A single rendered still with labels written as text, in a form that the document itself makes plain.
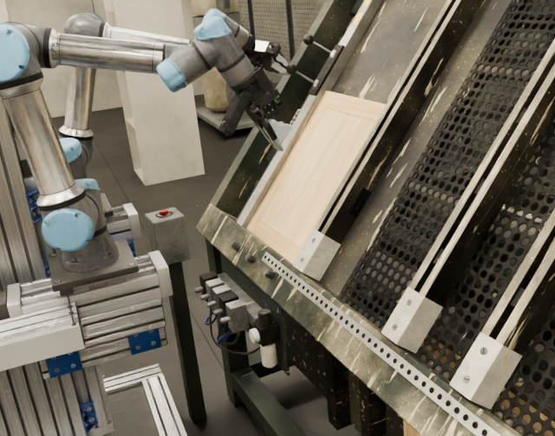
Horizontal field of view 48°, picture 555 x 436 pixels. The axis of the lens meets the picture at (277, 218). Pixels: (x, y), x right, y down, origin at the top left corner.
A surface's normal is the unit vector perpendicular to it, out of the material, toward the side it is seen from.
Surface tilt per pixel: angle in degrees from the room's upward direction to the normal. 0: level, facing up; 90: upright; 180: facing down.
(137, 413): 0
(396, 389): 50
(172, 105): 90
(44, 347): 90
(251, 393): 0
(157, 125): 90
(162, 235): 90
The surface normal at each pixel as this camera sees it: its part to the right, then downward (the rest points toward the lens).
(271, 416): -0.09, -0.93
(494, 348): -0.74, -0.41
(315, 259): 0.44, 0.29
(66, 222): 0.17, 0.47
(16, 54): 0.12, 0.22
